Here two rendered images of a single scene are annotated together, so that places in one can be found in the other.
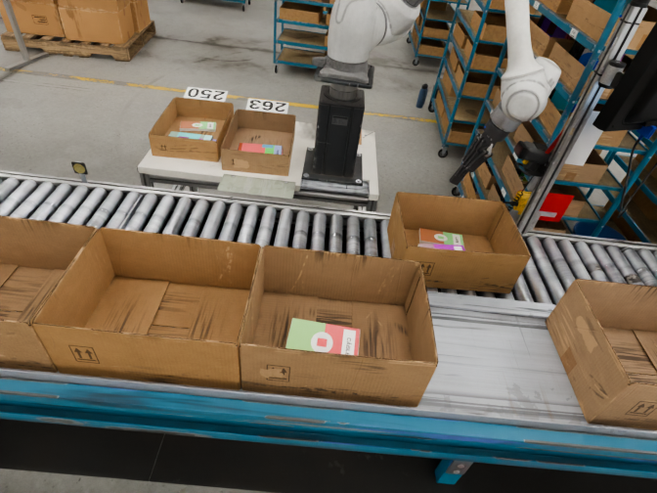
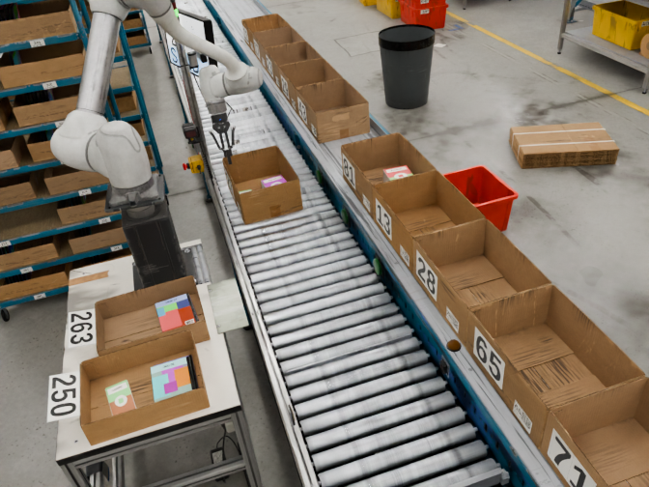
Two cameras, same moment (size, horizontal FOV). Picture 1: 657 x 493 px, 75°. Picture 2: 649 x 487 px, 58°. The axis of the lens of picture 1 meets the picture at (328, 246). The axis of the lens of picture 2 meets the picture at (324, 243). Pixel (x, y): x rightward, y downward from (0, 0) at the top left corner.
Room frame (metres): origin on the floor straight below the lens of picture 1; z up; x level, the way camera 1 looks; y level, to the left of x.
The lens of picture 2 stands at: (1.37, 2.09, 2.27)
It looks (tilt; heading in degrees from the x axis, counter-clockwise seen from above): 36 degrees down; 259
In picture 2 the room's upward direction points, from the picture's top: 6 degrees counter-clockwise
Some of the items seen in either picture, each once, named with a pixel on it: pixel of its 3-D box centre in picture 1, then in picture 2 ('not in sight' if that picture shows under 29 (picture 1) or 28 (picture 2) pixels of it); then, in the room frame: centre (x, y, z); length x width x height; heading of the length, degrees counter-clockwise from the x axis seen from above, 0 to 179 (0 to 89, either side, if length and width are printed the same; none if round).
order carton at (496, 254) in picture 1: (452, 241); (261, 183); (1.15, -0.42, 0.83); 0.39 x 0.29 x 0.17; 95
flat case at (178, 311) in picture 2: (259, 153); (176, 314); (1.62, 0.35, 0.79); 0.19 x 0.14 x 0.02; 98
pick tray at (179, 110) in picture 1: (195, 127); (143, 384); (1.75, 0.67, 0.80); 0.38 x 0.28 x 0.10; 4
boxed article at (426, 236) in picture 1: (441, 239); not in sight; (1.24, -0.41, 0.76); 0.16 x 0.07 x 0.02; 88
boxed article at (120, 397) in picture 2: (197, 126); (121, 401); (1.83, 0.69, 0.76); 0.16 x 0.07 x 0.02; 103
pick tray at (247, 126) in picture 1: (261, 141); (152, 320); (1.71, 0.36, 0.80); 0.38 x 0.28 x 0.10; 4
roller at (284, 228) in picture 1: (279, 255); (306, 266); (1.07, 0.17, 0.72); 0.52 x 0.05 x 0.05; 3
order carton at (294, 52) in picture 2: not in sight; (294, 65); (0.70, -1.61, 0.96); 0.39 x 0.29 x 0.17; 93
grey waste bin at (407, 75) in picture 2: not in sight; (406, 68); (-0.57, -2.86, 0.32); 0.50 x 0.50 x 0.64
